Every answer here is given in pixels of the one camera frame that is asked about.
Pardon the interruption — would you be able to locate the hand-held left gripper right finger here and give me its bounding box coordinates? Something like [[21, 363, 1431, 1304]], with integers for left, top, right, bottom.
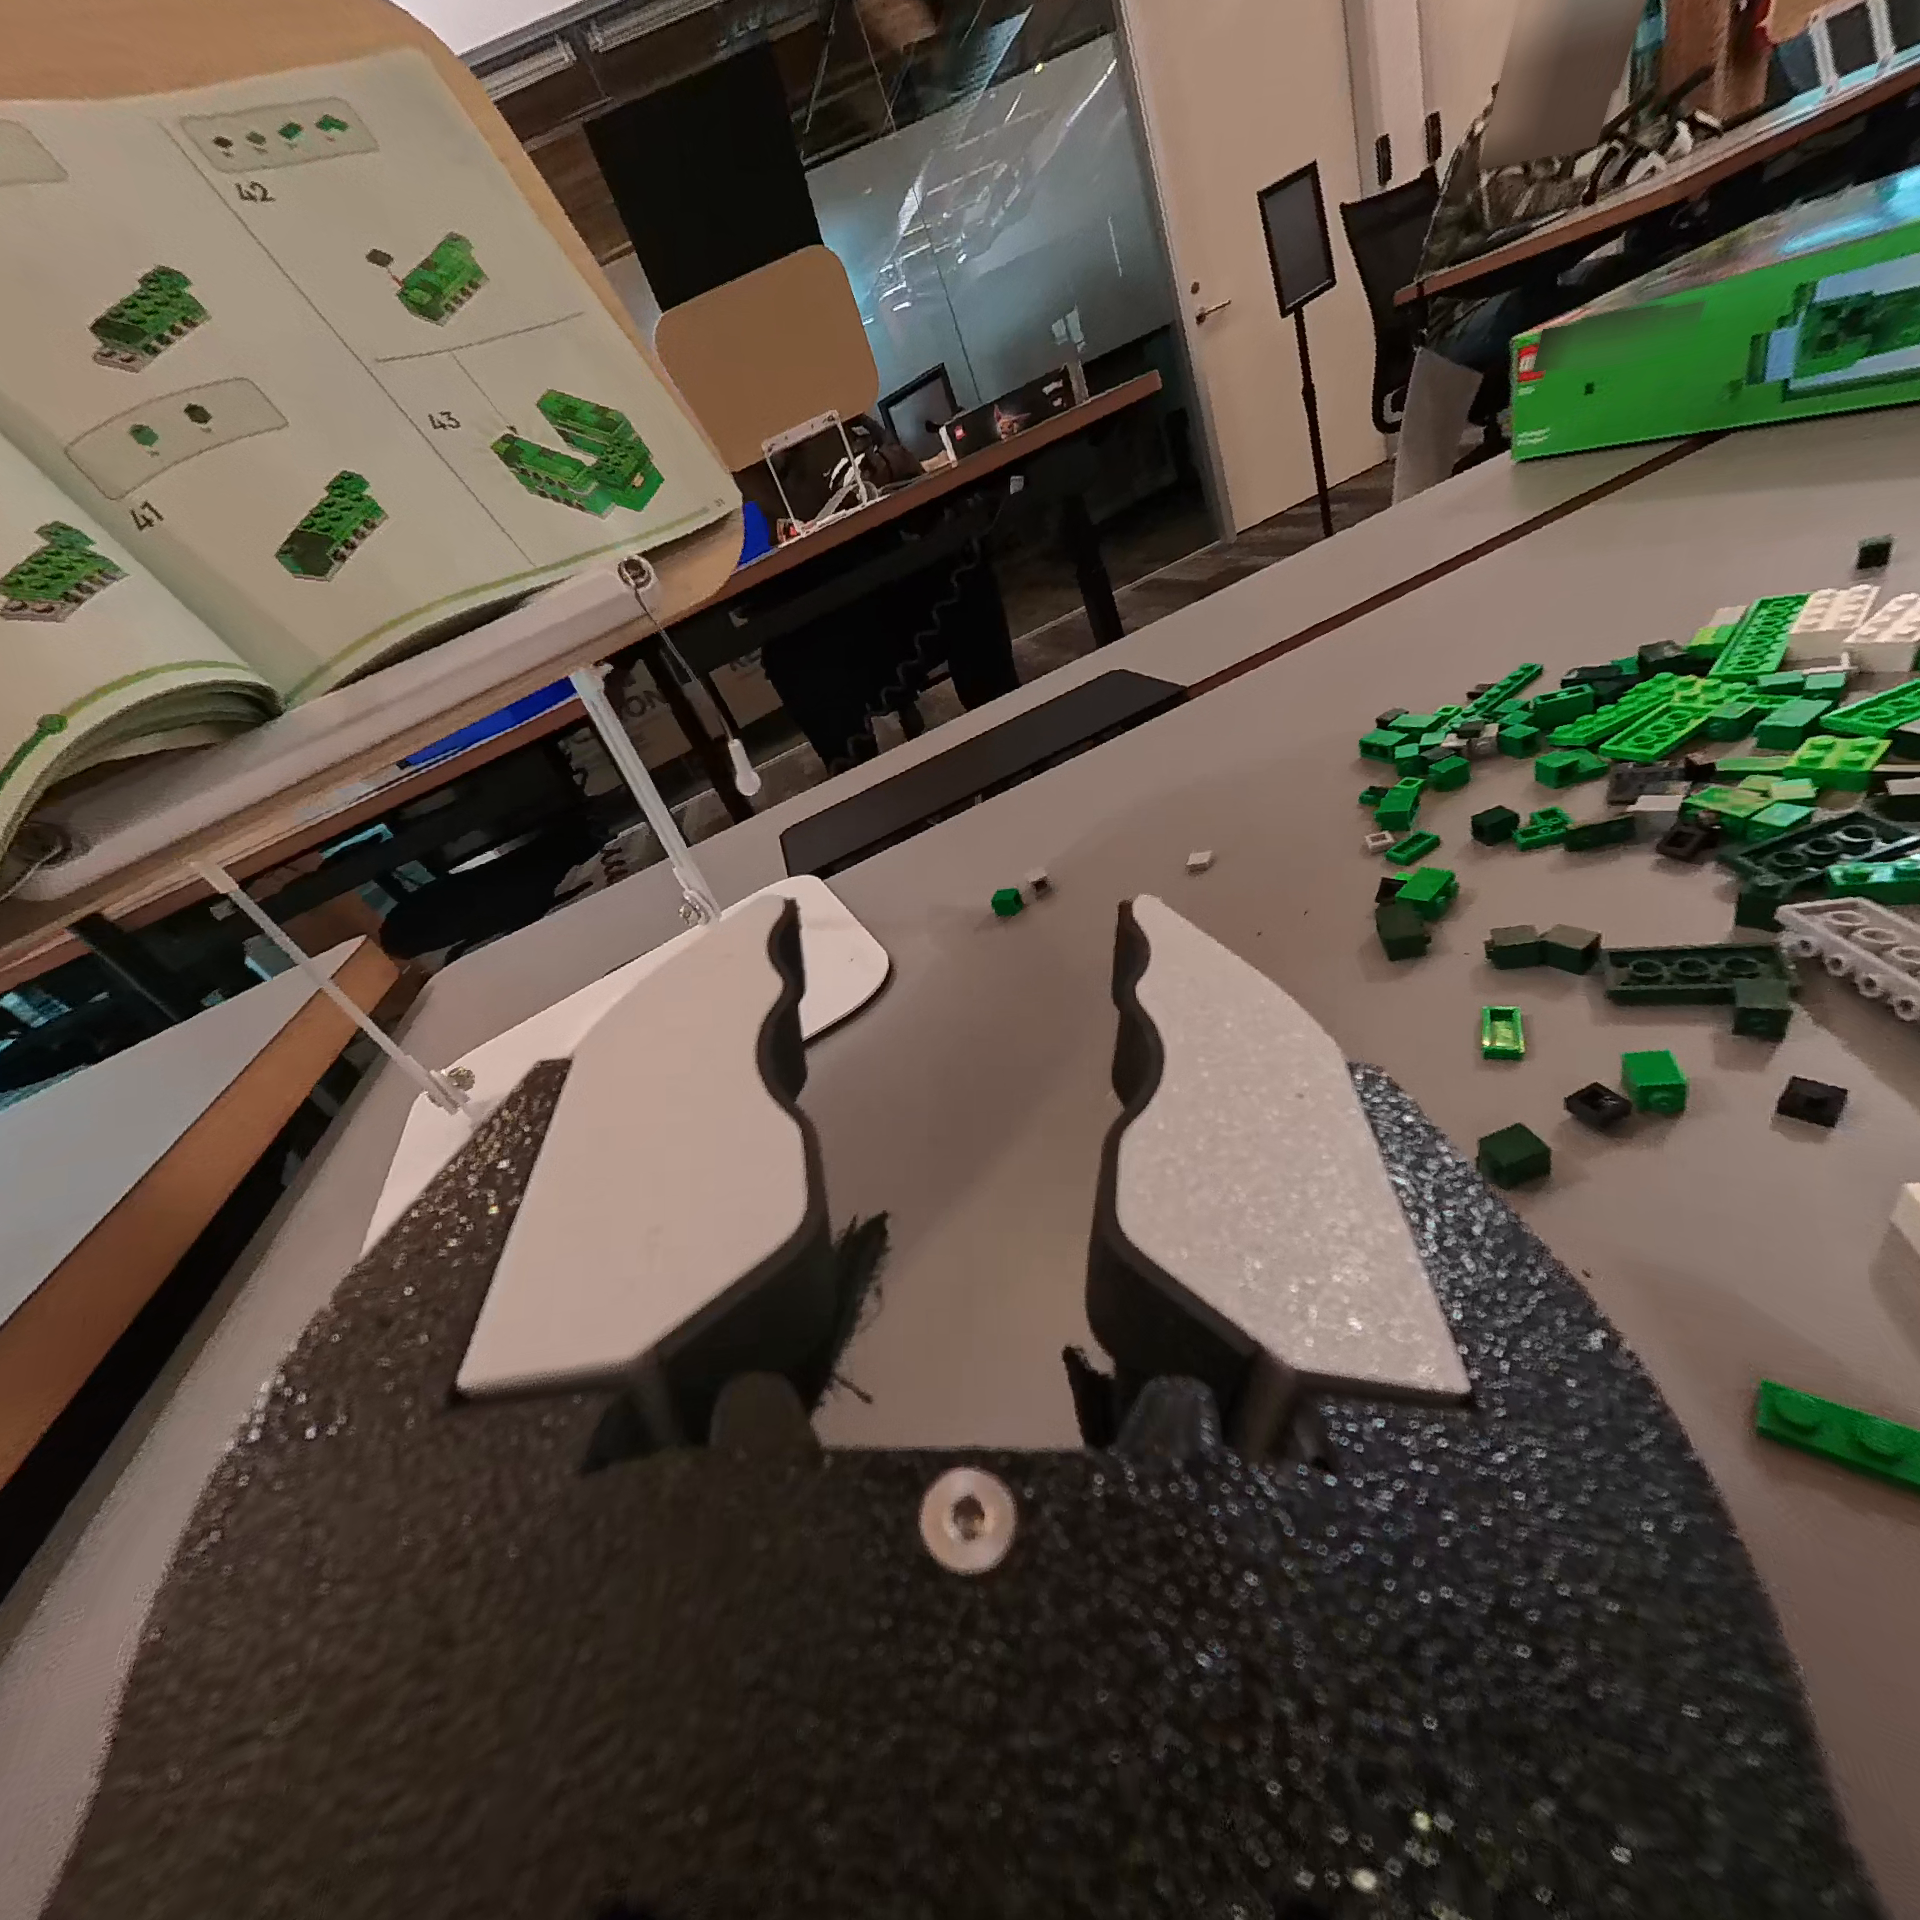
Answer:
[[1083, 891, 1476, 1453]]

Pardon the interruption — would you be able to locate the green toy set box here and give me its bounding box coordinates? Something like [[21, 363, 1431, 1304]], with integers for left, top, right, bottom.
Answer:
[[1506, 225, 1920, 462]]

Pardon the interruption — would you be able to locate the black wall panel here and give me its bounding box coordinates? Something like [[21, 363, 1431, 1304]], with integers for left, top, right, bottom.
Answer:
[[586, 46, 828, 308]]

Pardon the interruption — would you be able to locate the long wooden table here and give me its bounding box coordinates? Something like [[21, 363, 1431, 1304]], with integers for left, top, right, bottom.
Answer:
[[1395, 67, 1920, 302]]

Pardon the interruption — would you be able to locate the grey desk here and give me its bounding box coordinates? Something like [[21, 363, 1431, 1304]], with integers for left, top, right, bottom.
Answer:
[[0, 403, 1920, 1920]]

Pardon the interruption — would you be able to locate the pile of green toy bricks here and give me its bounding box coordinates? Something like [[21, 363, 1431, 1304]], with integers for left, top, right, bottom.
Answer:
[[1357, 586, 1920, 1193]]

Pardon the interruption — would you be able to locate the black sign stand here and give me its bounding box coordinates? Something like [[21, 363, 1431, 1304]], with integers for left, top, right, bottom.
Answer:
[[1257, 162, 1338, 538]]

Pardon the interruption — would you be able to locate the large bright green plate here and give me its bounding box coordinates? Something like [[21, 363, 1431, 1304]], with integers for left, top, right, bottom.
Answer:
[[1755, 1381, 1920, 1496]]

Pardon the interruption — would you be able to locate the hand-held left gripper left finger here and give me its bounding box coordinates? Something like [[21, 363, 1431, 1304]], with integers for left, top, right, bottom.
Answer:
[[454, 891, 842, 1434]]

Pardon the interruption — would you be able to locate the black office chair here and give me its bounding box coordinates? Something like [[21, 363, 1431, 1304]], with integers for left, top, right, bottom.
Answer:
[[1340, 168, 1443, 436]]

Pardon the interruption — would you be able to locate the instruction booklet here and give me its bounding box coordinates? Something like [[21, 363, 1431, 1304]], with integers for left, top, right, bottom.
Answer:
[[0, 46, 740, 902]]

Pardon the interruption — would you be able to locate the dark toy set box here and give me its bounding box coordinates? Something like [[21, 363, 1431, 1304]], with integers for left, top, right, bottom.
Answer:
[[938, 382, 1081, 452]]

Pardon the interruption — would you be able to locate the black desk cable panel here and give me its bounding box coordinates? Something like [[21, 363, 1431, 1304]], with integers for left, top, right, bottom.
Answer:
[[779, 670, 1191, 880]]

